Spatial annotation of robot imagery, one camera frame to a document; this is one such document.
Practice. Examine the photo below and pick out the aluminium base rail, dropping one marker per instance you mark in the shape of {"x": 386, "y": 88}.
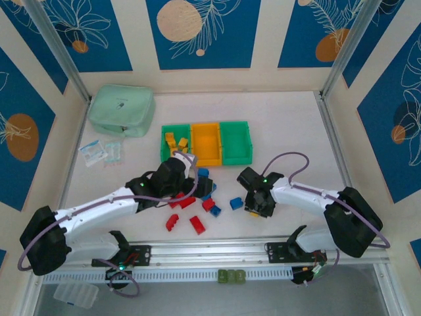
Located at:
{"x": 210, "y": 253}

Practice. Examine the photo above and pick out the small red lego brick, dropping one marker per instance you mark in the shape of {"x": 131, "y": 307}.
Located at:
{"x": 208, "y": 204}

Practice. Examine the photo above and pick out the green cube button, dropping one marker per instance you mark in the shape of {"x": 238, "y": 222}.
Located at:
{"x": 232, "y": 276}
{"x": 241, "y": 276}
{"x": 223, "y": 276}

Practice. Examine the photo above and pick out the blue white paper packet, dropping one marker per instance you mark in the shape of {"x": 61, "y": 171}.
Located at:
{"x": 93, "y": 152}

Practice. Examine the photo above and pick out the aluminium corner post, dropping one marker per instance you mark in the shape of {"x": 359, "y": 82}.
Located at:
{"x": 59, "y": 52}
{"x": 348, "y": 49}

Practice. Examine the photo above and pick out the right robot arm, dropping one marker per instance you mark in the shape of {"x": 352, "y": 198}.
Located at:
{"x": 302, "y": 197}

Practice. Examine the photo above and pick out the black connector board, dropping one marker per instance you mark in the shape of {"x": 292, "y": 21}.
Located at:
{"x": 118, "y": 271}
{"x": 307, "y": 274}

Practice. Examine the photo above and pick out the clear plastic packet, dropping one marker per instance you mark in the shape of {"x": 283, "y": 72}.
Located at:
{"x": 114, "y": 151}

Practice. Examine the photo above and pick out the blue lego brick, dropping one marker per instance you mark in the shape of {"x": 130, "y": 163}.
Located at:
{"x": 204, "y": 172}
{"x": 215, "y": 210}
{"x": 214, "y": 188}
{"x": 235, "y": 203}
{"x": 207, "y": 198}

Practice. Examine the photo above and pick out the aluminium side rail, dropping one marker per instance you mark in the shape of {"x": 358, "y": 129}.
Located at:
{"x": 335, "y": 148}

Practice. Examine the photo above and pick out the orange plastic bin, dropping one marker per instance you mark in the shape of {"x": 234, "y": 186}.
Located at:
{"x": 205, "y": 145}

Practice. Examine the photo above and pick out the green plastic bin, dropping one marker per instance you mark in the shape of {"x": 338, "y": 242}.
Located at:
{"x": 236, "y": 143}
{"x": 164, "y": 153}

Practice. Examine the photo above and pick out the clear plastic organizer box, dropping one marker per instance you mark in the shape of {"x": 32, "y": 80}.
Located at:
{"x": 75, "y": 294}

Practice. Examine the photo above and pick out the mint green fabric pouch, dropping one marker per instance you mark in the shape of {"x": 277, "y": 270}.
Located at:
{"x": 121, "y": 110}

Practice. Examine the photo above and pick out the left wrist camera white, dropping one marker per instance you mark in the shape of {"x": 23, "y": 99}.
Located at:
{"x": 185, "y": 161}

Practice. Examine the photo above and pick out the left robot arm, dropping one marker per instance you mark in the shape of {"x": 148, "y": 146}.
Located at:
{"x": 98, "y": 210}

